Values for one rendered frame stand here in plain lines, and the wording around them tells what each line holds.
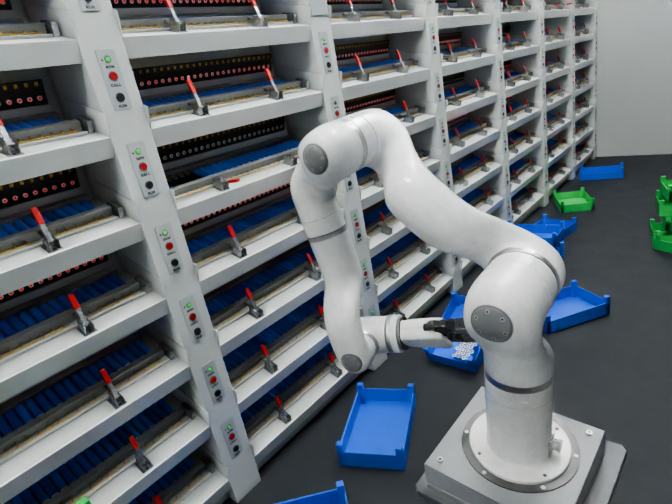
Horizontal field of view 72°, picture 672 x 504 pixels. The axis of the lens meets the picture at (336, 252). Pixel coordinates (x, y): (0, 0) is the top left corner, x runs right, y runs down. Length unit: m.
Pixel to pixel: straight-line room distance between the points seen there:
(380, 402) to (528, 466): 0.80
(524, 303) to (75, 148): 0.89
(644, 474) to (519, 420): 0.65
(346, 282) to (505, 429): 0.41
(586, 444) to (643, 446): 0.54
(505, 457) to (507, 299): 0.39
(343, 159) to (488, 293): 0.32
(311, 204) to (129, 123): 0.45
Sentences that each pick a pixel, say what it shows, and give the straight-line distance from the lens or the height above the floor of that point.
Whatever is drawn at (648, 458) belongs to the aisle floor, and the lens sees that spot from 1.59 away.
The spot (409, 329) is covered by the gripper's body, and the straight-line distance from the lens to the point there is 1.01.
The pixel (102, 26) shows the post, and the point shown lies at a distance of 1.17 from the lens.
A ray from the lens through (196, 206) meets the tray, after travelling 1.22.
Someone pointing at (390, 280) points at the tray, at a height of 0.29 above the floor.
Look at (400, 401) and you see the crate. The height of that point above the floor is 0.00.
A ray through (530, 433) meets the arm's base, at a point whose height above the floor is 0.43.
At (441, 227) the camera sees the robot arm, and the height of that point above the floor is 0.82.
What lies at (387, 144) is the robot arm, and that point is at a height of 0.96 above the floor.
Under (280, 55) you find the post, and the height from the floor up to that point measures 1.19.
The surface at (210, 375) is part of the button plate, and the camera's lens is 1.32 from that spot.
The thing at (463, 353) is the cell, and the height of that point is 0.07.
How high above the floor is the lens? 1.08
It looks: 20 degrees down
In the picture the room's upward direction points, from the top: 11 degrees counter-clockwise
